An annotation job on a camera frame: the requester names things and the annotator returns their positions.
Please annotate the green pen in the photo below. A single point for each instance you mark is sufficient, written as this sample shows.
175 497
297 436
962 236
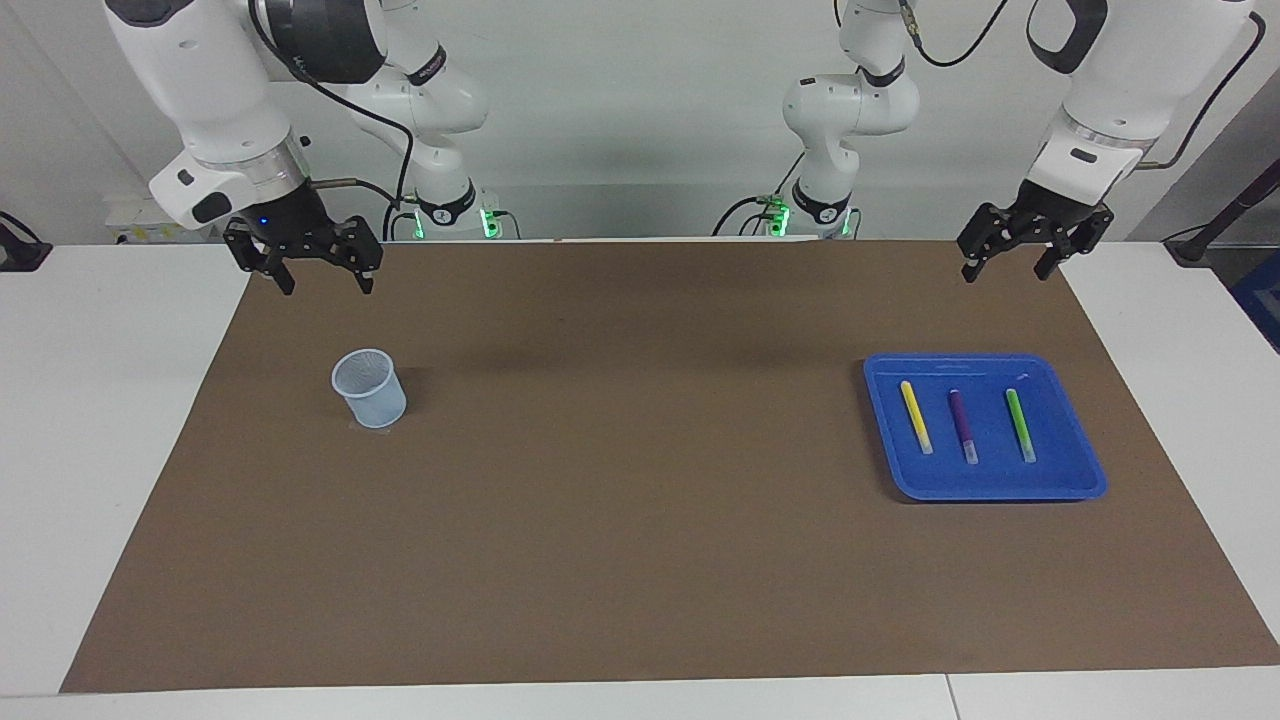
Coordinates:
1020 425

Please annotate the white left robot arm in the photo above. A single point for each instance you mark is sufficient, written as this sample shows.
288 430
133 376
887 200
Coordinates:
1130 60

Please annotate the yellow pen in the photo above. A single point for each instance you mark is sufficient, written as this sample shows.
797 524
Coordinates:
915 415

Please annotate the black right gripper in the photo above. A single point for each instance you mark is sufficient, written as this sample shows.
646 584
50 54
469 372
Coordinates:
295 225

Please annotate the translucent plastic cup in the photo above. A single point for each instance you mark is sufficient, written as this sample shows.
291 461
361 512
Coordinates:
372 400

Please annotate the black stand pole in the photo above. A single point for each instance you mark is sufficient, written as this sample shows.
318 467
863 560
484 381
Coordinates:
1225 218

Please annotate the brown table mat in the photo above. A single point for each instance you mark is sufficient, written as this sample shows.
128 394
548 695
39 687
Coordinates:
640 560

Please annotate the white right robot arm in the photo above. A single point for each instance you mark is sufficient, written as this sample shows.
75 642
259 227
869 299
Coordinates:
200 80

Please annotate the purple pen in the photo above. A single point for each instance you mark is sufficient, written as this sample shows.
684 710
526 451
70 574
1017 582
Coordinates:
962 420

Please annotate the blue plastic tray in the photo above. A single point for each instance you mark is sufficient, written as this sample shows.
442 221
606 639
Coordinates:
985 480

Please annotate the black table clamp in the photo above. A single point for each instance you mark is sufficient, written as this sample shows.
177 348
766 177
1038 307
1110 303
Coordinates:
20 255

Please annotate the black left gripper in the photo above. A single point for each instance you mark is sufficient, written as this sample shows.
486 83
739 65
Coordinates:
1050 215

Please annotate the blue box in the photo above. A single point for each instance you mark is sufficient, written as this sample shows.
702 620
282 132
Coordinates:
1262 300

